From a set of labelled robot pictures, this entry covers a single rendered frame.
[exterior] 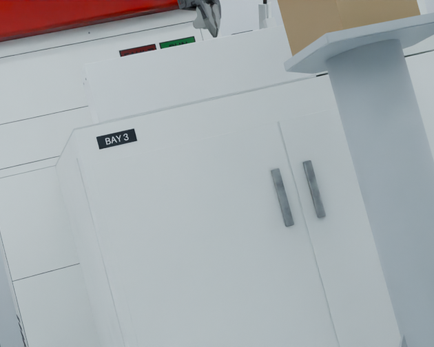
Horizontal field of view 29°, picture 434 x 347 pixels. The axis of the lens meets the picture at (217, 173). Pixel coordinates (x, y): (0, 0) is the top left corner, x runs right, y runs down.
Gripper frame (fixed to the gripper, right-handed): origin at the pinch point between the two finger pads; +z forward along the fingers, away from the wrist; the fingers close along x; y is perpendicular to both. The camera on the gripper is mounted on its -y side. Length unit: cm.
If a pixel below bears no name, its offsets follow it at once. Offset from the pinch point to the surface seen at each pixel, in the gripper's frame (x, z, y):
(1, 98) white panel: 18, -3, 69
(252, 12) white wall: -185, -53, 102
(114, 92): 38.2, 13.9, 5.7
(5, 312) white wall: -61, 64, 195
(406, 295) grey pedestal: 26, 72, -46
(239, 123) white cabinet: 16.2, 27.2, -10.9
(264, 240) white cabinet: 18, 56, -10
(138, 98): 34.1, 16.3, 2.6
